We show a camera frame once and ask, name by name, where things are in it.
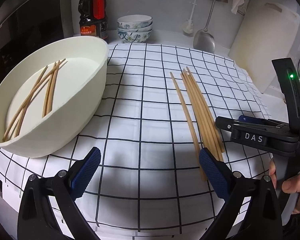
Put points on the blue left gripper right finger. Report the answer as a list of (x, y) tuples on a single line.
[(217, 172)]

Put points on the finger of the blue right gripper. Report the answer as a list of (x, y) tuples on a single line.
[(227, 124), (251, 120)]

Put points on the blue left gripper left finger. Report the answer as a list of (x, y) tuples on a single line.
[(82, 172)]

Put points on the wooden chopstick eight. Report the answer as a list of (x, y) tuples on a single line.
[(207, 113)]

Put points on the wooden chopstick five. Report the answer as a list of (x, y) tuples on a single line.
[(188, 118)]

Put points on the wooden chopstick six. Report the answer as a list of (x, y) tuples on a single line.
[(197, 109)]

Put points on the wooden chopstick nine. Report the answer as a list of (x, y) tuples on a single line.
[(200, 114)]

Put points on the wooden chopstick seven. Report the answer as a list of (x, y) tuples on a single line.
[(202, 112)]

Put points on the wooden chopstick three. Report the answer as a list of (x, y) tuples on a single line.
[(47, 96)]

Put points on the wooden chopstick four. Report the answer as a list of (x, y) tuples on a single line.
[(53, 86)]

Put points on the wooden chopstick ten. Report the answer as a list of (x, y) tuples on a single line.
[(36, 112)]

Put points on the wooden chopstick two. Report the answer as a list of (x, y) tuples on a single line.
[(42, 86)]

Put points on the wooden chopstick one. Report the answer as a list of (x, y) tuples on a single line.
[(23, 105)]

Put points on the person right hand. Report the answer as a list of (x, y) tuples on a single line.
[(293, 187)]

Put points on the white black checkered cloth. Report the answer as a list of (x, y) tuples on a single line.
[(148, 184)]

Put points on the steel spatula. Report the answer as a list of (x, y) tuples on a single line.
[(203, 40)]

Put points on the large white round basin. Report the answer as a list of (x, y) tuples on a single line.
[(79, 88)]

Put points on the white cutting board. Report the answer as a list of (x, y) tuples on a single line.
[(267, 32)]

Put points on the middle floral ceramic bowl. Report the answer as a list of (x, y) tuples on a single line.
[(135, 29)]

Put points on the floral ceramic bowl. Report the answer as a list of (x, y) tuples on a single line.
[(135, 29), (134, 37), (134, 21)]

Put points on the bottom floral ceramic bowl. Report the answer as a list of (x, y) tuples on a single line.
[(134, 37)]

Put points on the top floral ceramic bowl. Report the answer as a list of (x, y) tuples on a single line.
[(134, 21)]

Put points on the black range hood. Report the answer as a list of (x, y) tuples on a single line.
[(27, 25)]

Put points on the dark soy sauce bottle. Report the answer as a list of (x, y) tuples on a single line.
[(93, 18)]

